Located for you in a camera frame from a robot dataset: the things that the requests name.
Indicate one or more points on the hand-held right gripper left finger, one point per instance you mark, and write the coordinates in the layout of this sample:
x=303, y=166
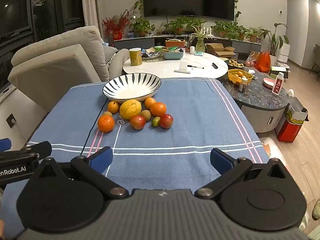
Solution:
x=102, y=158

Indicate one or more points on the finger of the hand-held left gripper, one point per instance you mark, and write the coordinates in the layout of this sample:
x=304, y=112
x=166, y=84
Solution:
x=40, y=148
x=5, y=144

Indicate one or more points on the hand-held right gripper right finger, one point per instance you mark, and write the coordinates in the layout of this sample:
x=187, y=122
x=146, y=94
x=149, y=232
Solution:
x=221, y=158

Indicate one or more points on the large orange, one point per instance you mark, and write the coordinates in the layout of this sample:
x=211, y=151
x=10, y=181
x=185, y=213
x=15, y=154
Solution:
x=105, y=123
x=158, y=109

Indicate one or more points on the small orange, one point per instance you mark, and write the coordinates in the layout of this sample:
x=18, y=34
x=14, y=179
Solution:
x=107, y=114
x=113, y=107
x=150, y=102

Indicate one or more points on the red apple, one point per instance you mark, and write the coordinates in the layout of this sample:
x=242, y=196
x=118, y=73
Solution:
x=137, y=122
x=166, y=121

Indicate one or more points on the large yellow lemon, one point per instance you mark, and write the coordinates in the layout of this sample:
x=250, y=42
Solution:
x=130, y=109

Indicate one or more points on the brown kiwi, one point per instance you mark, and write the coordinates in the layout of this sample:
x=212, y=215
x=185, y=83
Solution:
x=146, y=115

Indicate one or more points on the small green citrus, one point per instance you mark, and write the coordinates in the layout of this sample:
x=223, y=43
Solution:
x=156, y=122

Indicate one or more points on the white blue-striped bowl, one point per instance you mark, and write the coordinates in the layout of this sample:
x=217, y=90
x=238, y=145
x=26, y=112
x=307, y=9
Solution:
x=130, y=92

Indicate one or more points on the blue striped tablecloth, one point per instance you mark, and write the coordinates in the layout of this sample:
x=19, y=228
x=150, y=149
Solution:
x=187, y=120

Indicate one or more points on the red and white paper bag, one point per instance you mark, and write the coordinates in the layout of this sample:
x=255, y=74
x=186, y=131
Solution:
x=290, y=130

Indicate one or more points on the dark marble round table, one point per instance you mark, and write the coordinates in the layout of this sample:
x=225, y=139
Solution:
x=257, y=92

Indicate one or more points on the small glass jar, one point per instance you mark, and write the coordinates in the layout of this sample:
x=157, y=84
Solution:
x=243, y=85

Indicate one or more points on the yellow plastic basket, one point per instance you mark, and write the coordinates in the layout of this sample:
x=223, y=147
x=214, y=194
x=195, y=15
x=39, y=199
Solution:
x=233, y=78

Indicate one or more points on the pink plate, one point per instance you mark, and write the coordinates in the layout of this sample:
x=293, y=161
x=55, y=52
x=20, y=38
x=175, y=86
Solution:
x=268, y=83

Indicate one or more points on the beige sofa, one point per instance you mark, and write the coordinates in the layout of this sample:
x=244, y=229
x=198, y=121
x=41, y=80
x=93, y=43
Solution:
x=62, y=62

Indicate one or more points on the white bottle red label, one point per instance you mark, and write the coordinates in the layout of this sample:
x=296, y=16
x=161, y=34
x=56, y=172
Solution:
x=278, y=83

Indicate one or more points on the black and white pen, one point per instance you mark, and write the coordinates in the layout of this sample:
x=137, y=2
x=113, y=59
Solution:
x=195, y=66

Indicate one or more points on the dark bowl of longans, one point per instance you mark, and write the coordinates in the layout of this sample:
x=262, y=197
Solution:
x=235, y=63

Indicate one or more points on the white card stand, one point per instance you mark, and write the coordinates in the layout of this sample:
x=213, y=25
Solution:
x=183, y=66

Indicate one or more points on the green box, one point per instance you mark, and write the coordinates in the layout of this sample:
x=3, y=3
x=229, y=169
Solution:
x=277, y=72

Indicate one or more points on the orange plastic bag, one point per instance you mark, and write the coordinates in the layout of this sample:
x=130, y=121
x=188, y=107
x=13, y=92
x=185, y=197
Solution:
x=263, y=62

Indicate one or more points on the grey pillow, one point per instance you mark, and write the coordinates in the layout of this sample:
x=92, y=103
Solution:
x=110, y=53

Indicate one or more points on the yellow canister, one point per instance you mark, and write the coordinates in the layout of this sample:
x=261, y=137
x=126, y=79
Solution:
x=135, y=57

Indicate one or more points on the green slipper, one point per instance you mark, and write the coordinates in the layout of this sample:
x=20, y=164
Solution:
x=317, y=208

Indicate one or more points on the white round table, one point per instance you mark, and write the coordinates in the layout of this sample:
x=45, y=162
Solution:
x=162, y=67

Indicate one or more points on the open cardboard box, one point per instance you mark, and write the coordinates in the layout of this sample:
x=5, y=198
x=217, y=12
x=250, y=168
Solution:
x=220, y=50

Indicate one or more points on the small white cylinder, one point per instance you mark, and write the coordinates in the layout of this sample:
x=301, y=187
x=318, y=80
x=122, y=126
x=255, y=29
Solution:
x=192, y=50

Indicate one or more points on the teal plastic basket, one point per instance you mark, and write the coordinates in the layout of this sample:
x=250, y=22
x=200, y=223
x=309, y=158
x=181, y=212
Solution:
x=172, y=55

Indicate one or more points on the glass vase with plant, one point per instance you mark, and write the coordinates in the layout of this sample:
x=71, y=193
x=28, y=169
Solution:
x=200, y=46

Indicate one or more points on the plate of dark snack packets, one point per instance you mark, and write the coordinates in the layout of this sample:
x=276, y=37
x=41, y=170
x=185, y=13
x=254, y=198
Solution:
x=151, y=55

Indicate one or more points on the grey television cabinet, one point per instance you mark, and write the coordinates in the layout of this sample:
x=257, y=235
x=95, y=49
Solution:
x=245, y=46

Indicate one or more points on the white humidifier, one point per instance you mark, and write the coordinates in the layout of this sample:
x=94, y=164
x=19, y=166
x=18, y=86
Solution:
x=283, y=52

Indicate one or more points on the orange storage box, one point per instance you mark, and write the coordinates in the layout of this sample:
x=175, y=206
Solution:
x=175, y=43

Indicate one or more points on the green bowl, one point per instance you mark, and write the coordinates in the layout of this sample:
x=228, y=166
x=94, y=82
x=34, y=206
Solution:
x=159, y=48

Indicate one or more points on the white picket planter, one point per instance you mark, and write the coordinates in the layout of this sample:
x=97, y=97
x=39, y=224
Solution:
x=208, y=31

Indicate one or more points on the green potted plant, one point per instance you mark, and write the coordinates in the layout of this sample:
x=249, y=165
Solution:
x=230, y=30
x=141, y=26
x=178, y=25

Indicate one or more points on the tall leafy potted plant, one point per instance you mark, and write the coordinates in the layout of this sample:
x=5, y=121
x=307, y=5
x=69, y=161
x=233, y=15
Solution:
x=273, y=40

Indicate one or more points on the dark window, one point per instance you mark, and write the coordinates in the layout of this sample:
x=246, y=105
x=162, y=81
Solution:
x=37, y=17

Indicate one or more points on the red berry plant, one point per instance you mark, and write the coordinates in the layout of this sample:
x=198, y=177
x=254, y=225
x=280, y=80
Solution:
x=117, y=23

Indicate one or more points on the grey dining chair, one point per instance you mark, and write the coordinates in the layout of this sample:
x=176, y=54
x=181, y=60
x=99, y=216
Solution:
x=315, y=60

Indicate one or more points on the beige curtain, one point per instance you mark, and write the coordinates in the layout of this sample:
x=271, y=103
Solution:
x=91, y=5

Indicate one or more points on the wall socket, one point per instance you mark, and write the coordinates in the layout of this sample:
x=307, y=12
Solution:
x=11, y=120

